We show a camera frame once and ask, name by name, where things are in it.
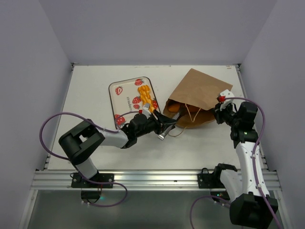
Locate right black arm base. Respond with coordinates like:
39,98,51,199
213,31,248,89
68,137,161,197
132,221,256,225
197,164,242,201

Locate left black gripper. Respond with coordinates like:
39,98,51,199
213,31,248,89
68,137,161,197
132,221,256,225
136,109,177,137

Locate braided fake bread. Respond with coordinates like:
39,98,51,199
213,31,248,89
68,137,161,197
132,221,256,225
138,85,154,113

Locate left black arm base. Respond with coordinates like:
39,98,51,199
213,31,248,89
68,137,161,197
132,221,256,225
70,172,114,204

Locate orange fake bread loaf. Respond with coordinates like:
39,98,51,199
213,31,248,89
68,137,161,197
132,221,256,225
168,102,181,113

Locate metal tongs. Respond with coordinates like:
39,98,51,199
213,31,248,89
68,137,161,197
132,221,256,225
158,111,182,141

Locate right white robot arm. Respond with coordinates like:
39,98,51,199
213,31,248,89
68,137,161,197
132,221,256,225
212,102,278,229

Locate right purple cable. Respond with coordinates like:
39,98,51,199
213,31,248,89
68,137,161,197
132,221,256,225
190,96,285,229

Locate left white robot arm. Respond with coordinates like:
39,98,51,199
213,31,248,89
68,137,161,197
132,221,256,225
59,110,177,187

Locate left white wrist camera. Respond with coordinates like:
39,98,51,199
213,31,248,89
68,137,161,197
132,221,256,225
139,103,151,118

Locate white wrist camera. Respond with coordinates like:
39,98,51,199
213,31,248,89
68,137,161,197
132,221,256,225
139,103,151,118
217,89,234,108

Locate brown paper bag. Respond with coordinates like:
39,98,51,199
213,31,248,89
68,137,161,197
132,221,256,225
163,68,233,130

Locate aluminium frame rail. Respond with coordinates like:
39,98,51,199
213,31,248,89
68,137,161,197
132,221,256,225
32,169,282,191

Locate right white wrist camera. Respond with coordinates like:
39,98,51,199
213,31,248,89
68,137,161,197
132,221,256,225
217,89,234,108

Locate strawberry pattern tray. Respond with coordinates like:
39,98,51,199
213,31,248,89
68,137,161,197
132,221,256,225
109,76,160,128

